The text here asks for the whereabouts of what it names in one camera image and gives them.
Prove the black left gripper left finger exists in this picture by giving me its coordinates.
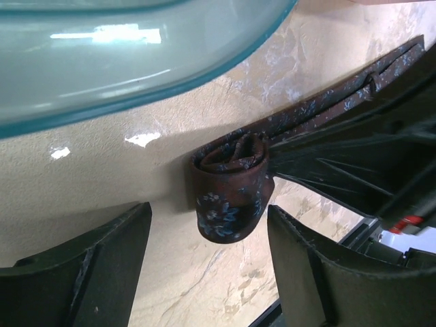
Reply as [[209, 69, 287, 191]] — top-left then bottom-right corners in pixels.
[[1, 202, 152, 326]]

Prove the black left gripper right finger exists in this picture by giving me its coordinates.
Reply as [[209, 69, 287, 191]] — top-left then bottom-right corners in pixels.
[[266, 204, 436, 327]]

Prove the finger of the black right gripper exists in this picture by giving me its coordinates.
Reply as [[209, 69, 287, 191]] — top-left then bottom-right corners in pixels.
[[272, 149, 435, 221], [270, 48, 435, 177]]

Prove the brown floral necktie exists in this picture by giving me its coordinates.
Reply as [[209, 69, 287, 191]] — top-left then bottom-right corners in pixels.
[[189, 35, 425, 244]]

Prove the pink divided organizer tray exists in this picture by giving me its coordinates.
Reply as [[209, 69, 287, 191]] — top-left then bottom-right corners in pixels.
[[350, 0, 435, 5]]

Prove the teal plastic container lid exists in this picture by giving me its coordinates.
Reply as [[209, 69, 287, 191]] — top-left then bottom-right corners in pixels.
[[1, 0, 295, 138]]

